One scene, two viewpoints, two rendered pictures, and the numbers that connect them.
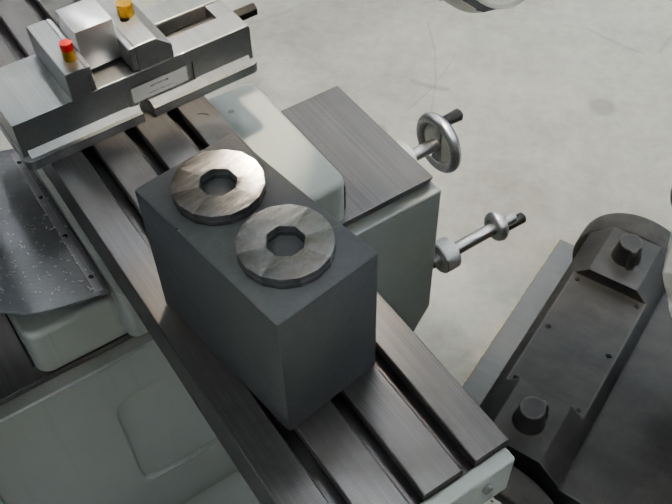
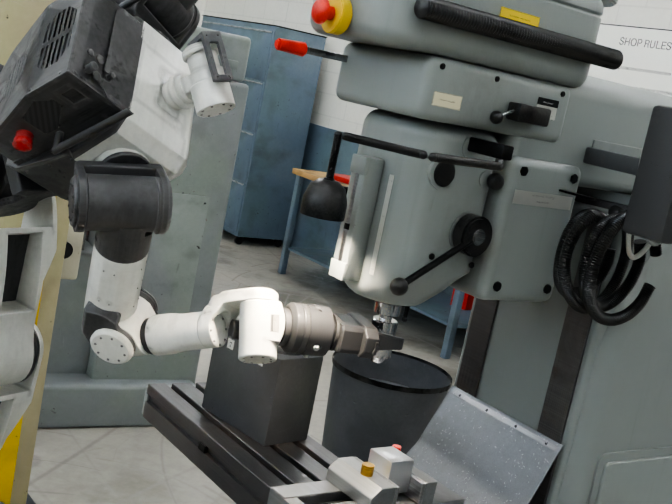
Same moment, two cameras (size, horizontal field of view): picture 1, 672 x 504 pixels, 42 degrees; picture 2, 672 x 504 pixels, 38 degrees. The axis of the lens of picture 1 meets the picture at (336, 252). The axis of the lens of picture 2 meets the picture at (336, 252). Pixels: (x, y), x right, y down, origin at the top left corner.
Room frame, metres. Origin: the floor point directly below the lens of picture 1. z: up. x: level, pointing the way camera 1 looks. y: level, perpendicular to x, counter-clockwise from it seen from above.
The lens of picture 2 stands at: (2.56, 0.01, 1.67)
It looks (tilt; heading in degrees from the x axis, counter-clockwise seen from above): 10 degrees down; 175
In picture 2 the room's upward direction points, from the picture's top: 12 degrees clockwise
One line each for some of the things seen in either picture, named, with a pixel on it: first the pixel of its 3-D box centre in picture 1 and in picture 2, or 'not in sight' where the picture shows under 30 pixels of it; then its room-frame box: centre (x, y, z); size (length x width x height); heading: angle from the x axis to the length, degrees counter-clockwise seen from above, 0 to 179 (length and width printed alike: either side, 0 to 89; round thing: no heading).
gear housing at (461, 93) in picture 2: not in sight; (453, 93); (0.85, 0.30, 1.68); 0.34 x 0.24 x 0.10; 122
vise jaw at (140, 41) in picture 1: (130, 30); (362, 482); (0.98, 0.26, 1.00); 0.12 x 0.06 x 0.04; 34
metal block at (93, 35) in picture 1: (88, 33); (388, 470); (0.95, 0.31, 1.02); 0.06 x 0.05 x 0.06; 34
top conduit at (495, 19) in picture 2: not in sight; (525, 35); (0.98, 0.37, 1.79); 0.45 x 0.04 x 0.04; 122
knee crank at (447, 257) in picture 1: (479, 235); not in sight; (1.04, -0.26, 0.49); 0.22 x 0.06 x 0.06; 122
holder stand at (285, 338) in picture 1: (260, 277); (261, 379); (0.55, 0.08, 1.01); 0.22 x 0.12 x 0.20; 40
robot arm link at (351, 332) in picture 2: not in sight; (333, 333); (0.90, 0.17, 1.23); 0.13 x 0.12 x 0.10; 17
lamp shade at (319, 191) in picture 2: not in sight; (325, 197); (1.01, 0.11, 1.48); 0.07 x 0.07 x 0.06
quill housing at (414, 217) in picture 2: not in sight; (411, 209); (0.87, 0.27, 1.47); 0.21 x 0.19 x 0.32; 32
